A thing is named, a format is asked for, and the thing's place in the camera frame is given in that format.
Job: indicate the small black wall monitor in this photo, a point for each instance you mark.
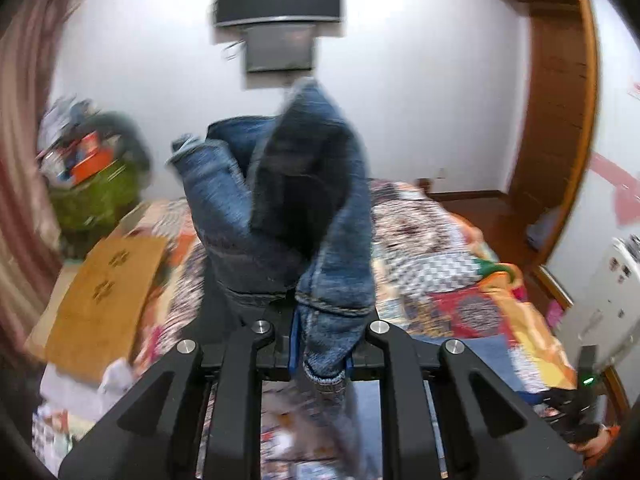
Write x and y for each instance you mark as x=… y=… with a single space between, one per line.
x=281 y=47

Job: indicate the wooden lap desk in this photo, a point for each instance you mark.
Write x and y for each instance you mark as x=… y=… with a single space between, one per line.
x=98 y=318

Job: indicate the white mini fridge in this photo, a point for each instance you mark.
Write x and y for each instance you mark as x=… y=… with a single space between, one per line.
x=607 y=314

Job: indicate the green fabric storage box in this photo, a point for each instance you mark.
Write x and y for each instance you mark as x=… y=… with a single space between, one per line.
x=92 y=209

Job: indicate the white clothes pile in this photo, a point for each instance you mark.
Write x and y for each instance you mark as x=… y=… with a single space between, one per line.
x=63 y=114

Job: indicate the orange box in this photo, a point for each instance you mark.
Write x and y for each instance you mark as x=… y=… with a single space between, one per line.
x=89 y=164

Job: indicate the patchwork patterned bed quilt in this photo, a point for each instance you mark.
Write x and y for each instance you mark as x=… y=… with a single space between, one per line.
x=435 y=278

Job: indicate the striped red gold curtain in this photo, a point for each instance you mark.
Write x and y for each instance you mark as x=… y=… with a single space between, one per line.
x=30 y=260

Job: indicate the brown wooden wardrobe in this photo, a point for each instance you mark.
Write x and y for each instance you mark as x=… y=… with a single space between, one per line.
x=558 y=121

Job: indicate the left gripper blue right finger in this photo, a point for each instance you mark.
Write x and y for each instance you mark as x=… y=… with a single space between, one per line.
x=400 y=363

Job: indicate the blue denim jeans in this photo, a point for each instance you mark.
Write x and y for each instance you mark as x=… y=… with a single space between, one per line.
x=282 y=206

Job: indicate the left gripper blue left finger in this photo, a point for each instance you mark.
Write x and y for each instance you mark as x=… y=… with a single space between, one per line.
x=263 y=350

